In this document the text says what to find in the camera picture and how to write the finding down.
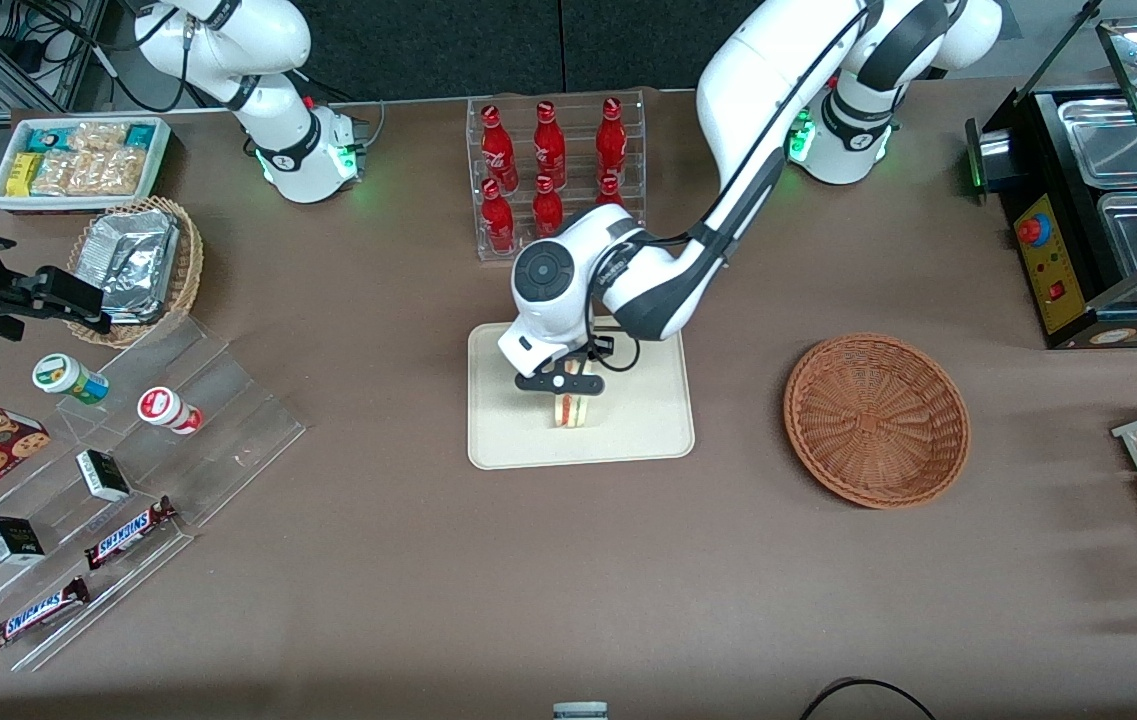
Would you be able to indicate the green-lid white cup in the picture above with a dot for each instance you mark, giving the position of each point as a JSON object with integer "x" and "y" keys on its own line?
{"x": 63, "y": 375}

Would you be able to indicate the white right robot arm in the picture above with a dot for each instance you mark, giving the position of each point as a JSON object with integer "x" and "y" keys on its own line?
{"x": 278, "y": 120}

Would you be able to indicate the Snickers chocolate bar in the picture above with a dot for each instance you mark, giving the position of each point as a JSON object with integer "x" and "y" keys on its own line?
{"x": 33, "y": 615}
{"x": 128, "y": 533}

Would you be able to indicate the silver foil package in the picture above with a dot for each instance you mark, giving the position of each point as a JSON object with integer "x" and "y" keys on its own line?
{"x": 138, "y": 308}
{"x": 128, "y": 250}

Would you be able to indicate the clear peanut snack bag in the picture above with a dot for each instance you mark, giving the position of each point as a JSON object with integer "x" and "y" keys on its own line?
{"x": 98, "y": 137}
{"x": 63, "y": 173}
{"x": 120, "y": 172}

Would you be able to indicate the small tan wicker basket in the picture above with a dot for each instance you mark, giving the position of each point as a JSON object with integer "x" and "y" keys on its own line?
{"x": 190, "y": 260}

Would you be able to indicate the cream plastic tray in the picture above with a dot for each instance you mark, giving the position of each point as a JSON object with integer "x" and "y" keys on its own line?
{"x": 638, "y": 420}

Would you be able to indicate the small black box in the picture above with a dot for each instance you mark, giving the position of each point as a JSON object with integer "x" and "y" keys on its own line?
{"x": 103, "y": 475}
{"x": 13, "y": 540}

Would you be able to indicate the black food warmer case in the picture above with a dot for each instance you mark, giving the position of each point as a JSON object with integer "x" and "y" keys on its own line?
{"x": 1058, "y": 270}

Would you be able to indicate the yellow snack packet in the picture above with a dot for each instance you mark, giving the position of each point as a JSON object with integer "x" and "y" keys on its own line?
{"x": 23, "y": 175}

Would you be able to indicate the red-lid white cup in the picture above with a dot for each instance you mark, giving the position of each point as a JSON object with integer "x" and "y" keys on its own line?
{"x": 166, "y": 408}

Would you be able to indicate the small grey device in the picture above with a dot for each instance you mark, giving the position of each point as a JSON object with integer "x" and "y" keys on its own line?
{"x": 580, "y": 711}

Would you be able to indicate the aluminium frame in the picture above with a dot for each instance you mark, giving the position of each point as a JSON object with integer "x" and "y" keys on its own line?
{"x": 68, "y": 50}

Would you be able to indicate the large brown wicker basket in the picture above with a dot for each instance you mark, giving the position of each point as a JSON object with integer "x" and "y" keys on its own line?
{"x": 878, "y": 420}

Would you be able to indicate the clear acrylic bottle rack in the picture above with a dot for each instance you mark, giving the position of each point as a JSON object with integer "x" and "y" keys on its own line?
{"x": 573, "y": 100}

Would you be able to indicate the clear acrylic stepped display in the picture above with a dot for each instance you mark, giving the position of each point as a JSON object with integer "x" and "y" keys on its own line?
{"x": 228, "y": 440}

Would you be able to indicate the white snack bin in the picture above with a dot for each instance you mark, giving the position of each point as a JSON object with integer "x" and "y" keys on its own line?
{"x": 160, "y": 160}

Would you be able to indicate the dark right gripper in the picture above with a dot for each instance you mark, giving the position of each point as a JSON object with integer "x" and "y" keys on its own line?
{"x": 16, "y": 299}

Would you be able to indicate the teal snack packet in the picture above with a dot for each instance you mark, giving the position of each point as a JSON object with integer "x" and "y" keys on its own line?
{"x": 45, "y": 140}
{"x": 140, "y": 136}

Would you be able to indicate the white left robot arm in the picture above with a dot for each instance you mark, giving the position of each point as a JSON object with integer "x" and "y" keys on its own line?
{"x": 758, "y": 90}

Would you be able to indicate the red cola bottle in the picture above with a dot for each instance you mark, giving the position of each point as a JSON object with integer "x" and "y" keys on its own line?
{"x": 611, "y": 140}
{"x": 609, "y": 190}
{"x": 498, "y": 220}
{"x": 549, "y": 145}
{"x": 500, "y": 150}
{"x": 548, "y": 210}

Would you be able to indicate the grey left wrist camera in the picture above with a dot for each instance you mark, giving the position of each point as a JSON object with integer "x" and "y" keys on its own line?
{"x": 543, "y": 382}

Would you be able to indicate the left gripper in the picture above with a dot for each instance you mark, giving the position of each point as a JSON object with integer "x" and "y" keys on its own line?
{"x": 600, "y": 349}

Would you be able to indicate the triangular sandwich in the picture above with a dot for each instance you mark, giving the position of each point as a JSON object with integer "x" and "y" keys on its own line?
{"x": 574, "y": 412}

